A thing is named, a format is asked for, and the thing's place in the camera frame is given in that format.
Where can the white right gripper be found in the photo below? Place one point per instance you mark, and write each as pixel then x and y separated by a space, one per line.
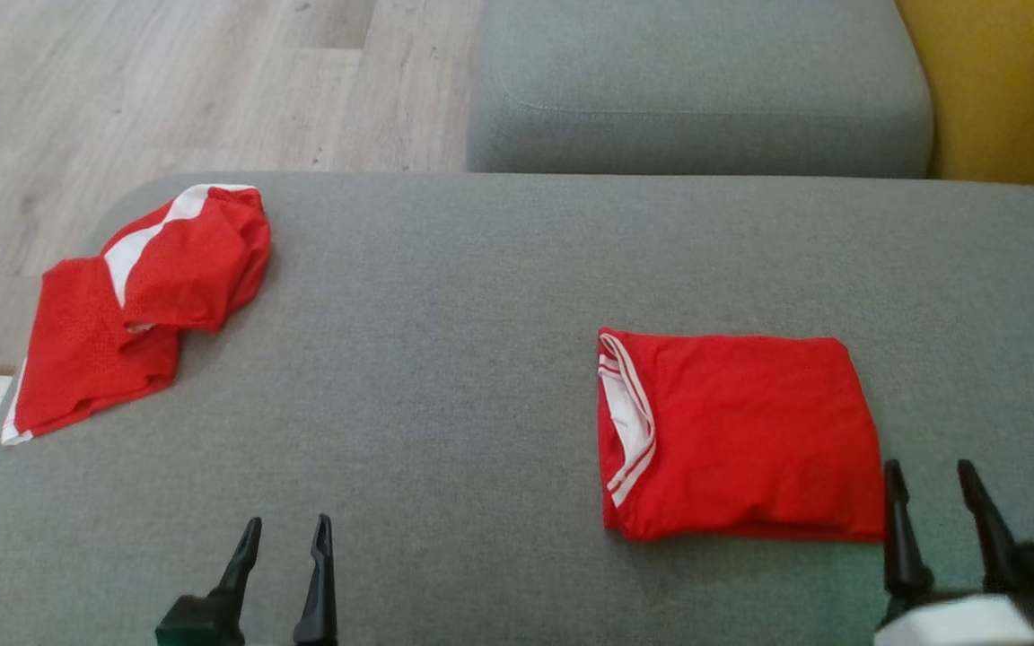
pixel 966 626

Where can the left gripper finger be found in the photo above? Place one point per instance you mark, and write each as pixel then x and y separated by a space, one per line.
pixel 240 561
pixel 319 592

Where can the red white basketball jersey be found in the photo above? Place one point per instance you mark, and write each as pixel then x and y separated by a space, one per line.
pixel 750 431

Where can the red shorts with white stripe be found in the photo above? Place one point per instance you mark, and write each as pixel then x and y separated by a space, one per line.
pixel 185 269

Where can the grey fabric sofa seat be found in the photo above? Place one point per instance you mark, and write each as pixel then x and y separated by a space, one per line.
pixel 445 449

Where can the yellow cushion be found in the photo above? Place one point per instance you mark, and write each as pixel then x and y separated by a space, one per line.
pixel 1011 90

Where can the grey fabric sofa cushion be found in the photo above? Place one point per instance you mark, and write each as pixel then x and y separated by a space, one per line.
pixel 705 81

